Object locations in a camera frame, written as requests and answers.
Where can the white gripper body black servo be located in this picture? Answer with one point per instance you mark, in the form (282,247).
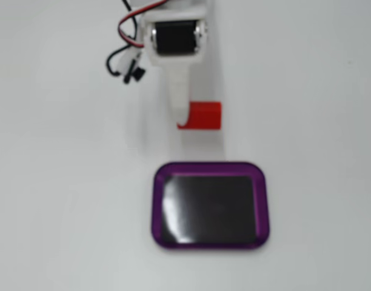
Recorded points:
(174,42)

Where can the purple metal tray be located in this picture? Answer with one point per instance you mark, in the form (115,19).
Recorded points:
(156,212)

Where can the red studded block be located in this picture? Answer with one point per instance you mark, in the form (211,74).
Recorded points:
(205,116)

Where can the black tray mat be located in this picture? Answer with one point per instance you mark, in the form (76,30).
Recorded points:
(215,209)

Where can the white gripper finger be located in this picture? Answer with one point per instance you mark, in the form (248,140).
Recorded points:
(178,85)

